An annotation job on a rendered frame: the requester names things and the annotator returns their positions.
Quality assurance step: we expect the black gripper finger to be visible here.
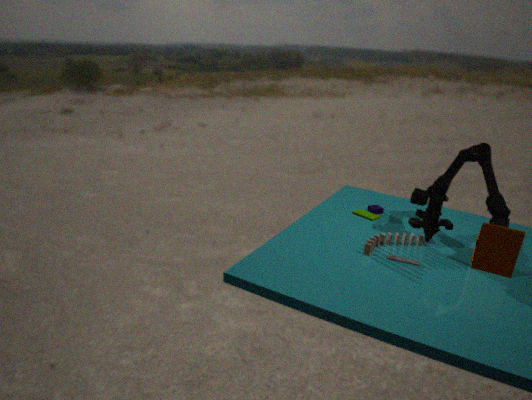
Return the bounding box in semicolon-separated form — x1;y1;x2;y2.
422;226;431;242
427;225;440;242

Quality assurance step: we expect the green flat rectangular block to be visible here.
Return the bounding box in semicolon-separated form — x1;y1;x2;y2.
352;209;380;221

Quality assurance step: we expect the purple block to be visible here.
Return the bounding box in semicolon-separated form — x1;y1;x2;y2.
367;205;384;214

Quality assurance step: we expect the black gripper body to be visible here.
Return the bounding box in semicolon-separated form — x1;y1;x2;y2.
408;208;453;230

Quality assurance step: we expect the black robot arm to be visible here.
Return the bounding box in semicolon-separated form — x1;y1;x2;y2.
411;143;511;227

